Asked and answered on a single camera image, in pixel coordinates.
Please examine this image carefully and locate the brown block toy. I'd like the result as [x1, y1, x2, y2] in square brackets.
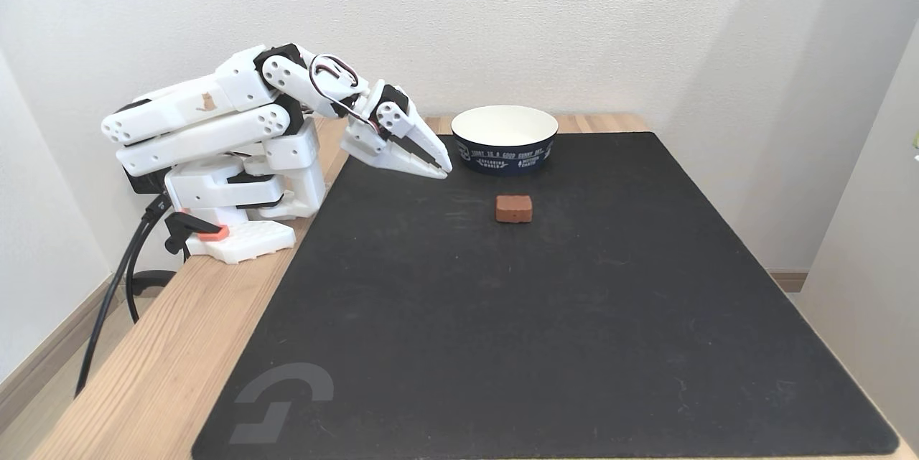
[495, 194, 534, 224]

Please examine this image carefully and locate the navy and white paper bowl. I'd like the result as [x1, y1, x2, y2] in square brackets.
[451, 105, 559, 176]

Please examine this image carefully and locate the black desk mat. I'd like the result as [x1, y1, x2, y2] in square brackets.
[191, 131, 900, 459]

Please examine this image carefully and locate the black and orange clamp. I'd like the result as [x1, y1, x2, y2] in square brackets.
[164, 212, 231, 258]

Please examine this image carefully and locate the black power adapter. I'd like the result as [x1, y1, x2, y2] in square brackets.
[122, 164, 170, 196]

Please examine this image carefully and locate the wooden baseboard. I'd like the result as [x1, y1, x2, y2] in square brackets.
[0, 275, 126, 433]
[766, 269, 809, 294]

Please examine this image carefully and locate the red black white servo wire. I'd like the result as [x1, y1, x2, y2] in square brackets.
[309, 54, 380, 132]

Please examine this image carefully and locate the thin black cable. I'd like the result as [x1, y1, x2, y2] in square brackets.
[125, 220, 177, 324]

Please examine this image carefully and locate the thick black cable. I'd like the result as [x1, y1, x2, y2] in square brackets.
[74, 194, 172, 399]

